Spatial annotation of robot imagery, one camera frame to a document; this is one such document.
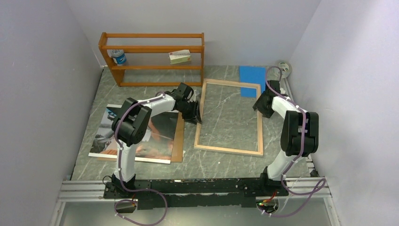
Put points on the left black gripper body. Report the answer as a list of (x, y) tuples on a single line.
[(189, 110)]

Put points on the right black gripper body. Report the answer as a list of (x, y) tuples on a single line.
[(263, 109)]

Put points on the wooden picture frame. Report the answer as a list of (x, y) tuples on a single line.
[(229, 122)]

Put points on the printed photo of people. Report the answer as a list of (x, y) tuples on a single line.
[(159, 137)]

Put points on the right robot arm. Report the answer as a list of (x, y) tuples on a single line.
[(299, 136)]

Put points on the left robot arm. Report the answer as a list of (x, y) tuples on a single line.
[(130, 127)]

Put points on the blue foam mat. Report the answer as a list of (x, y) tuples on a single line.
[(252, 74)]

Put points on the clear tape roll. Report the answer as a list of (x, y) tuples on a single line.
[(284, 70)]

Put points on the brown cardboard backing board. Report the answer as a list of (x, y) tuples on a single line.
[(178, 140)]

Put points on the small white green box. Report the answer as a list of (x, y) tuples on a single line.
[(180, 56)]

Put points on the orange wooden shelf rack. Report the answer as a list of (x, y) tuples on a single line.
[(149, 51)]

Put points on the blue white small jar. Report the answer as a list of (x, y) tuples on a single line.
[(118, 56)]

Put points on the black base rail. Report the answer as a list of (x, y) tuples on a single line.
[(173, 193)]

